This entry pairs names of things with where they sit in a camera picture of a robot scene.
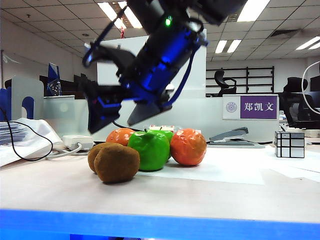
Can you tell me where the glossy plastic orange fruit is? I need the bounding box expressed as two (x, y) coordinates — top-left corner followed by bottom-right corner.
(105, 127), (136, 147)
(169, 128), (208, 167)

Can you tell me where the white power strip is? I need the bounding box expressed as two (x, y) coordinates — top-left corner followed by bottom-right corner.
(62, 134), (95, 151)

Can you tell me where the white blue file holder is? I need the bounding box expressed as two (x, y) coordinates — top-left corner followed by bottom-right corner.
(0, 76), (45, 121)

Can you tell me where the black office chair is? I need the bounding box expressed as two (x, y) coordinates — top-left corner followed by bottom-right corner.
(214, 69), (238, 98)
(278, 76), (320, 130)

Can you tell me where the white partition board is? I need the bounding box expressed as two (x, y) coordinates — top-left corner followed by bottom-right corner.
(96, 28), (208, 100)

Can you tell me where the silver mirror cube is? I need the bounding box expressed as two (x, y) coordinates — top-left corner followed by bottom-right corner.
(274, 131), (306, 159)

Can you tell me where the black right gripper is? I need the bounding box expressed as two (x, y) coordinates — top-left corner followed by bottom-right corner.
(81, 27), (207, 135)

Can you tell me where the blue triangular trophy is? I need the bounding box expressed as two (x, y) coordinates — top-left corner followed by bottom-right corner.
(46, 62), (63, 97)

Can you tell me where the frosted desk partition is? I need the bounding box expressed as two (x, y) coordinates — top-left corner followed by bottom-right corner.
(43, 96), (280, 145)

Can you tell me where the grey power cable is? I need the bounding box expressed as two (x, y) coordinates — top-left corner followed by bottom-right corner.
(46, 142), (90, 161)

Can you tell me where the green plastic apple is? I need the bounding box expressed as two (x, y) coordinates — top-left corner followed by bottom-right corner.
(156, 126), (175, 161)
(127, 128), (171, 172)

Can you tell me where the grey stapler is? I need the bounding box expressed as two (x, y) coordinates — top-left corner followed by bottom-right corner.
(204, 126), (266, 149)

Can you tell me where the white plastic bag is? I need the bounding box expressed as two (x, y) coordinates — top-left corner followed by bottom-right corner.
(0, 117), (63, 167)

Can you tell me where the clear bottle with red label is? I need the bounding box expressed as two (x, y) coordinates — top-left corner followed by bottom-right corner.
(148, 124), (202, 137)

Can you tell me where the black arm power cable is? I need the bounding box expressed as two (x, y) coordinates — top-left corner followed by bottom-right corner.
(167, 37), (210, 106)

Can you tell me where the thin black cable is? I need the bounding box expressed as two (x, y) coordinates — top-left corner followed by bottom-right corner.
(0, 107), (55, 162)

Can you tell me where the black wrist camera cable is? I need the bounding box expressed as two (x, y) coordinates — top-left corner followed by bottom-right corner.
(82, 6), (127, 68)

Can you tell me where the purple white name plate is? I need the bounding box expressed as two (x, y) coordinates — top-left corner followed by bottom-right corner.
(222, 94), (280, 120)

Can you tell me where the ceiling air vent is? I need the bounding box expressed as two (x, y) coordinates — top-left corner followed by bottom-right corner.
(269, 29), (301, 39)

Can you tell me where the black shelf rack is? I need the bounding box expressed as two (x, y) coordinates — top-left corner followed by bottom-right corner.
(206, 65), (275, 96)

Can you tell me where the stack of printed papers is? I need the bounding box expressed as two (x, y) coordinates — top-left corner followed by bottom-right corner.
(0, 121), (28, 146)

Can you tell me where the fluorescent ceiling light panel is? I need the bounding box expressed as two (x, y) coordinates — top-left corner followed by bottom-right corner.
(296, 36), (320, 50)
(97, 2), (127, 30)
(226, 39), (242, 53)
(215, 39), (228, 54)
(117, 1), (143, 29)
(236, 0), (271, 23)

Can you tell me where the white paper sheet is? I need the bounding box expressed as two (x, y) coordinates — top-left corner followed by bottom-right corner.
(259, 146), (320, 181)
(136, 147), (266, 186)

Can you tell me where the thick white cable loop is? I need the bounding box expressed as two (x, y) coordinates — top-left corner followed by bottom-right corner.
(301, 60), (320, 113)

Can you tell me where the brown fuzzy kiwi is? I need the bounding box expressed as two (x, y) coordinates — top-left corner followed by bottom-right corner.
(87, 141), (121, 174)
(94, 146), (141, 184)

